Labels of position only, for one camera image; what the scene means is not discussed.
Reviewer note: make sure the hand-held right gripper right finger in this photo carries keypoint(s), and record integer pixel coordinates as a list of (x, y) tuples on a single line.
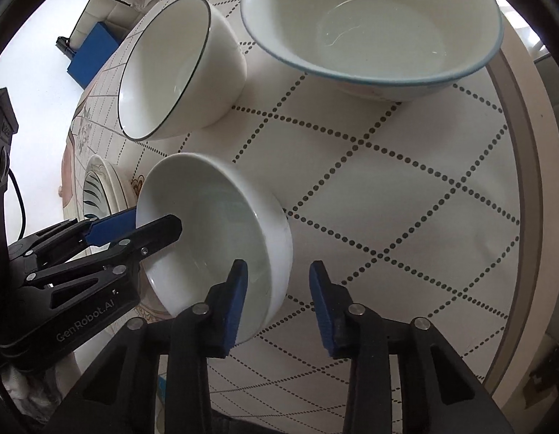
[(322, 307)]

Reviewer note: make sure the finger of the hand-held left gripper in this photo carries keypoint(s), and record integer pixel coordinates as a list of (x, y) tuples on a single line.
[(112, 228), (157, 235)]

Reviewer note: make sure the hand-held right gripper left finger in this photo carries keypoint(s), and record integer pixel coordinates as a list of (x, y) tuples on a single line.
[(236, 307)]

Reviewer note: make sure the white plate grey floral print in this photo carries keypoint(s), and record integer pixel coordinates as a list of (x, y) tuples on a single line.
[(116, 185)]

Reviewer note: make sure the plain white bowl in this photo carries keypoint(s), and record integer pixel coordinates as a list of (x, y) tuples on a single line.
[(207, 217)]

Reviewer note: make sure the white bowl dark rim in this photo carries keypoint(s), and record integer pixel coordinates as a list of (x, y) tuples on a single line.
[(171, 68)]

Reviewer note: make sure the white bowl blue rim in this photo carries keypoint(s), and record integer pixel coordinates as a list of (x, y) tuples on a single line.
[(374, 31)]

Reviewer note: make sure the beige and brown striped mat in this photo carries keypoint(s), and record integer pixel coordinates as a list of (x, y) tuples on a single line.
[(68, 167)]

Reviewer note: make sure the printed diamond pattern tablecloth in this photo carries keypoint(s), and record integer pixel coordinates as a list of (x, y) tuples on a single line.
[(396, 190)]

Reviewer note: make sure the blue folded mat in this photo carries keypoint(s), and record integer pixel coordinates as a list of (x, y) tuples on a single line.
[(92, 54)]

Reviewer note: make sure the beige padded chair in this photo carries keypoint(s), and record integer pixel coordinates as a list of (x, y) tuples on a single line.
[(96, 13)]

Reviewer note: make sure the black metal frame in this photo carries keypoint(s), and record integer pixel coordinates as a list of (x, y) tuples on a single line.
[(62, 46)]

